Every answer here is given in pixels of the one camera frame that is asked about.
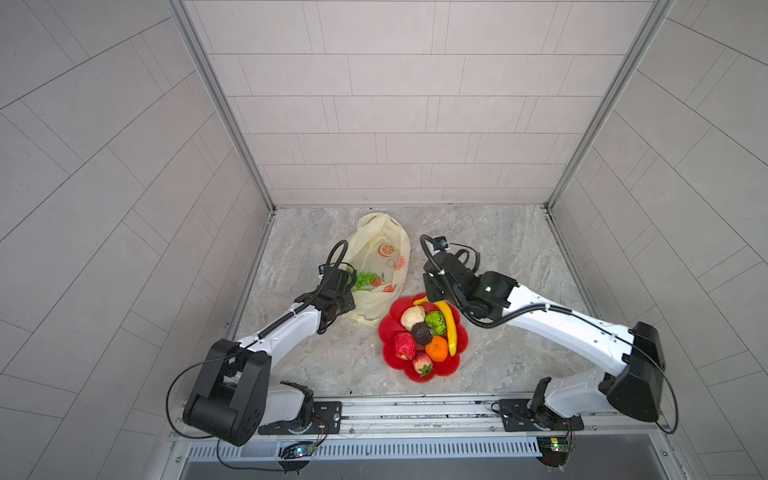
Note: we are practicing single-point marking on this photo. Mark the cream plastic shopping bag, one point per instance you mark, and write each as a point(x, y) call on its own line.
point(381, 245)

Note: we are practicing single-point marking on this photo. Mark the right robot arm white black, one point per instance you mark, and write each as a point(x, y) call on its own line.
point(628, 374)

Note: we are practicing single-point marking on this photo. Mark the fake green grapes bunch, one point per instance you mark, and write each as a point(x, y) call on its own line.
point(367, 280)

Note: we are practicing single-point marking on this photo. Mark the fake red strawberry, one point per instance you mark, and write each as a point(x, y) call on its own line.
point(422, 364)

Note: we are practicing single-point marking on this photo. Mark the fake dark purple fruit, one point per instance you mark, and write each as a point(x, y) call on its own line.
point(421, 333)

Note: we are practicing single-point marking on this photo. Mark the fake beige fruit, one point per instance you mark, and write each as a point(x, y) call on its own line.
point(412, 316)

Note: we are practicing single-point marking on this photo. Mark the fake yellow banana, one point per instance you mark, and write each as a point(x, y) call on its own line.
point(452, 335)

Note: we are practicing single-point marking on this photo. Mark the right green circuit board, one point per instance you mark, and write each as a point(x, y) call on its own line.
point(554, 446)

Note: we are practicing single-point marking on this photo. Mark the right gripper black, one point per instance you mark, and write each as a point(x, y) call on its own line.
point(427, 281)

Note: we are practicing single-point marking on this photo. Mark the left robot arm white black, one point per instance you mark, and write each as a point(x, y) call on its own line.
point(233, 396)

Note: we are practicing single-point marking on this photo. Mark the fake orange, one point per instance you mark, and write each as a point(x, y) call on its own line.
point(438, 349)

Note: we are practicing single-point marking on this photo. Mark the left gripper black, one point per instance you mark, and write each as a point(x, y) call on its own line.
point(348, 302)

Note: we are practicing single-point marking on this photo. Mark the left green circuit board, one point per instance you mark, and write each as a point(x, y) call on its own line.
point(298, 451)

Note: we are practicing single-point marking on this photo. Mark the green circuit board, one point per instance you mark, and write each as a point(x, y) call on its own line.
point(298, 451)
point(554, 446)

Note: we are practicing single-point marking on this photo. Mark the aluminium mounting rail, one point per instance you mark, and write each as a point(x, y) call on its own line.
point(461, 415)

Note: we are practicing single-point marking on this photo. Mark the perforated metal vent strip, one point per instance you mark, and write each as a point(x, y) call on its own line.
point(378, 449)

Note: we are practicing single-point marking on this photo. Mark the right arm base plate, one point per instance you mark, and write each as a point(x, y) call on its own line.
point(522, 415)

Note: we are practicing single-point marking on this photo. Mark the red flower-shaped plate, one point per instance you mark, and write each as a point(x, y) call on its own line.
point(390, 326)

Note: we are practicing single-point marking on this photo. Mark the fake red fruit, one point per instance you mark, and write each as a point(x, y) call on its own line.
point(404, 346)

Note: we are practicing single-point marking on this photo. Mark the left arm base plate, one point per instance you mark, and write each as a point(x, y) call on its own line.
point(324, 419)

